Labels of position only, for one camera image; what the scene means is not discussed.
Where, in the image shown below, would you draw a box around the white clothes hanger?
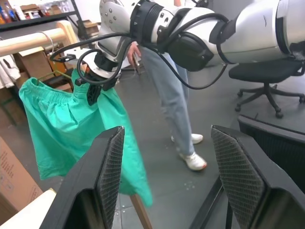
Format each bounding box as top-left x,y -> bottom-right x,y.
13,46 -> 72,94

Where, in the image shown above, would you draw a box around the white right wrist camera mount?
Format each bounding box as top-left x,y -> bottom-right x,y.
81,48 -> 122,81

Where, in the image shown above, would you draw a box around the white sneaker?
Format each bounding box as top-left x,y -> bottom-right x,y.
171,133 -> 204,145
178,151 -> 207,171

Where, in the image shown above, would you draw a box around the white garment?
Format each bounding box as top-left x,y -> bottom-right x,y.
0,54 -> 21,89

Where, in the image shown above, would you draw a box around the black metal shelf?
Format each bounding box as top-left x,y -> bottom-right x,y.
0,0 -> 88,46

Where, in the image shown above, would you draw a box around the person's bare hand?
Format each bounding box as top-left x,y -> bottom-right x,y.
126,42 -> 142,70

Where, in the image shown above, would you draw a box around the person's blue jeans legs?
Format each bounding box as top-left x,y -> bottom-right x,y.
140,45 -> 196,156

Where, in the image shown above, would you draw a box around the thin wire hanger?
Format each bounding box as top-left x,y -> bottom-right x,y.
35,31 -> 73,84

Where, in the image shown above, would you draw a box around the black office chair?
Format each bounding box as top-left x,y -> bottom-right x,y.
228,42 -> 305,119

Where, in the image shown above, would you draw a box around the small open cardboard box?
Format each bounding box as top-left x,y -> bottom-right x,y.
77,20 -> 101,40

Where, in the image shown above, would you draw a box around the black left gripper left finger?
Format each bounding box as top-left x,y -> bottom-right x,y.
39,125 -> 126,229

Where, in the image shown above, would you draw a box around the black crate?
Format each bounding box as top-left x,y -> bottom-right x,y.
237,114 -> 305,186

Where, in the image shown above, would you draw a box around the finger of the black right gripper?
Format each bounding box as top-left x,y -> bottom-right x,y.
86,83 -> 101,107

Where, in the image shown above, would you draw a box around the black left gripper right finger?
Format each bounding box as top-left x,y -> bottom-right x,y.
210,125 -> 305,229

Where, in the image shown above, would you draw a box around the green shorts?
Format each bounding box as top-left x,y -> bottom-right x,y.
18,68 -> 153,208

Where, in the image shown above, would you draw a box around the large brown cardboard box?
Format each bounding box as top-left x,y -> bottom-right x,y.
0,137 -> 44,219

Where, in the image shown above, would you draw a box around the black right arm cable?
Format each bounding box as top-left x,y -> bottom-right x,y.
49,13 -> 231,91

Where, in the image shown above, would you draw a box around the wooden clothes rack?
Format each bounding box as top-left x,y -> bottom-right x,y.
0,20 -> 153,229

